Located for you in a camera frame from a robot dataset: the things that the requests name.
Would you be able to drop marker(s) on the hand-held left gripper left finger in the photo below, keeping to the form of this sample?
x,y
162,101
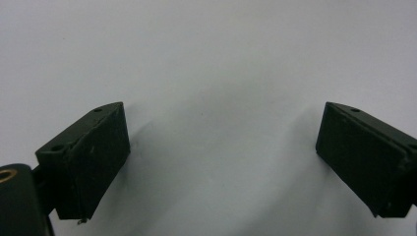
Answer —
x,y
88,157

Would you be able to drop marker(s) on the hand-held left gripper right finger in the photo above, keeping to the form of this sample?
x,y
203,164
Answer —
x,y
367,154

